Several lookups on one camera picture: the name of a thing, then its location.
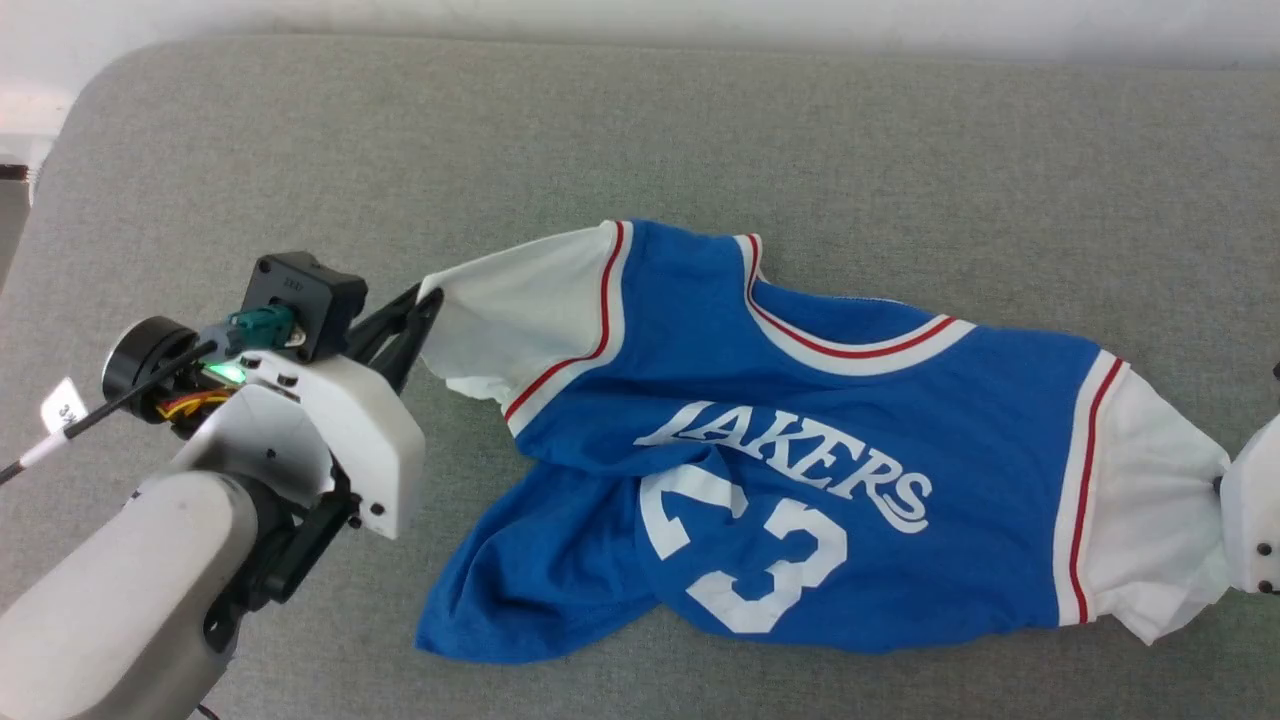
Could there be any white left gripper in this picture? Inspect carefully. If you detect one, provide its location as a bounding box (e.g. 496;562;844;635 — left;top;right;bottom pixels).
102;286;445;542

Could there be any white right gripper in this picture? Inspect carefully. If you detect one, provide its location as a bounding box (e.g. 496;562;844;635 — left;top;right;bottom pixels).
1218;415;1280;598

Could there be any blue Lakers jersey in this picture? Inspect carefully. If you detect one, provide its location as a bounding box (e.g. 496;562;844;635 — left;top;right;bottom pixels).
415;218;1233;666

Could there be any grey-green fabric sofa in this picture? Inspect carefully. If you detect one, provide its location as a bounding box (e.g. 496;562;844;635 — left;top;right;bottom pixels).
0;35;1280;720

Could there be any left cable with teal connector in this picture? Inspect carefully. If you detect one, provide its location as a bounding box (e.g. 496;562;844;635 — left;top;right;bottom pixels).
0;305;297;488

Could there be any white left cable tag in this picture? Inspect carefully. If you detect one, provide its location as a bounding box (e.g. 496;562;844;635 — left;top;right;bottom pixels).
40;377;87;437

